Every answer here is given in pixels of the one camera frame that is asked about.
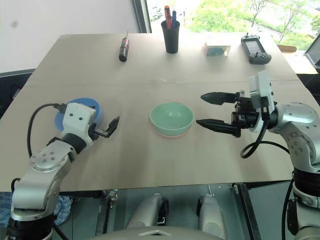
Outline dark laptop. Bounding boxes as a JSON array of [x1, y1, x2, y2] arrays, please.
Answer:
[[304, 31, 320, 71]]

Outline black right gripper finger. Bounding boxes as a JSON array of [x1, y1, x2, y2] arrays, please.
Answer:
[[200, 91, 237, 106], [195, 119, 242, 138]]

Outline black window frame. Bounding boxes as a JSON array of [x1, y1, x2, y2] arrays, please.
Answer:
[[131, 0, 153, 34]]

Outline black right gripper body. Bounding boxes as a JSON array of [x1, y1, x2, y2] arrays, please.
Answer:
[[230, 90, 264, 138]]

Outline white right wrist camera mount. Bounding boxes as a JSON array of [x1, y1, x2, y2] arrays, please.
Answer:
[[248, 70, 277, 133]]

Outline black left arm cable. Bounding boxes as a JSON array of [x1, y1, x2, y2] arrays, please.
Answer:
[[27, 102, 67, 157]]

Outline black pen cup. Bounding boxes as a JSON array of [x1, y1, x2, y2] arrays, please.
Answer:
[[160, 19, 181, 54]]

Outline black remote controller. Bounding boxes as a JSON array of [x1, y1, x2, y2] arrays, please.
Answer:
[[240, 32, 272, 65]]

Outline black metal table frame bar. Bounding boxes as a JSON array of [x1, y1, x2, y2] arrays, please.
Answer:
[[101, 189, 120, 235], [231, 182, 262, 240]]

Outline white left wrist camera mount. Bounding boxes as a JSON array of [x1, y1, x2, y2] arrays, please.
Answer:
[[61, 102, 97, 146]]

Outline green bowl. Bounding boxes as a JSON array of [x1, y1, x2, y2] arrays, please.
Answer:
[[149, 101, 195, 136]]

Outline black red screwdriver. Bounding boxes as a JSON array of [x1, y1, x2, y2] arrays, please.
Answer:
[[118, 30, 130, 63]]

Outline orange pen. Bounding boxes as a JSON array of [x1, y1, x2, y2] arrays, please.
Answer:
[[164, 5, 172, 29]]

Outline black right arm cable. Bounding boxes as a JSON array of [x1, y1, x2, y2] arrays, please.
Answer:
[[240, 117, 291, 160]]

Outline silver robot leg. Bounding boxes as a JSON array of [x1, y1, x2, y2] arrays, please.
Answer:
[[196, 194, 228, 240], [126, 192, 170, 230]]

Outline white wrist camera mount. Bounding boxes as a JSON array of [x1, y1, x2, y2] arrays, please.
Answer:
[[248, 70, 277, 133], [61, 102, 97, 146]]

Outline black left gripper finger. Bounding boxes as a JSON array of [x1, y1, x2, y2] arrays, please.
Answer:
[[96, 115, 121, 139]]

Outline grey robot torso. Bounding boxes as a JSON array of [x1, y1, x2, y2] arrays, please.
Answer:
[[87, 226, 226, 240]]

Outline blue plate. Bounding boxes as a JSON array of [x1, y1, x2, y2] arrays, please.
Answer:
[[54, 97, 105, 133]]

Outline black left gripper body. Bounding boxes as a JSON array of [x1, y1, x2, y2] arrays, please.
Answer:
[[87, 122, 101, 141]]

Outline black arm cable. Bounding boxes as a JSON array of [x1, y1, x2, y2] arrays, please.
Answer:
[[240, 117, 291, 160], [27, 102, 67, 157]]

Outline small white card box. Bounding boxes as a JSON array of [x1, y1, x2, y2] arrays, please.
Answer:
[[202, 41, 232, 58]]

